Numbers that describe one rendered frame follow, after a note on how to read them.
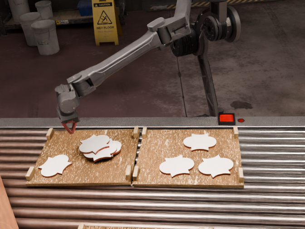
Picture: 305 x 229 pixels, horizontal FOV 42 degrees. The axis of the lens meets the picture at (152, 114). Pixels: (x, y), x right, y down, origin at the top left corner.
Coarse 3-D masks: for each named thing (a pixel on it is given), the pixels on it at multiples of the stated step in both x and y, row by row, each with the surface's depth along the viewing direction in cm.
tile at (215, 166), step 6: (216, 156) 156; (204, 162) 153; (210, 162) 153; (216, 162) 153; (222, 162) 152; (228, 162) 152; (198, 168) 151; (204, 168) 150; (210, 168) 150; (216, 168) 150; (222, 168) 150; (228, 168) 149; (204, 174) 148; (210, 174) 148; (216, 174) 147; (222, 174) 148; (228, 174) 147
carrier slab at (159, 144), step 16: (144, 144) 168; (160, 144) 167; (176, 144) 166; (224, 144) 163; (144, 160) 159; (160, 160) 158; (240, 160) 154; (144, 176) 151; (160, 176) 150; (176, 176) 149; (192, 176) 149; (208, 176) 148; (224, 176) 147
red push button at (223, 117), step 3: (222, 114) 183; (225, 114) 183; (228, 114) 183; (231, 114) 183; (222, 117) 181; (225, 117) 181; (228, 117) 181; (231, 117) 181; (222, 120) 179; (225, 120) 179; (228, 120) 179; (231, 120) 179
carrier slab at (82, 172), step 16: (48, 144) 173; (64, 144) 172; (80, 144) 171; (128, 144) 169; (80, 160) 162; (112, 160) 160; (128, 160) 160; (64, 176) 155; (80, 176) 154; (96, 176) 153; (112, 176) 152
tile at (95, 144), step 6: (90, 138) 168; (96, 138) 168; (102, 138) 167; (108, 138) 167; (84, 144) 164; (90, 144) 164; (96, 144) 164; (102, 144) 163; (84, 150) 161; (90, 150) 161; (96, 150) 160
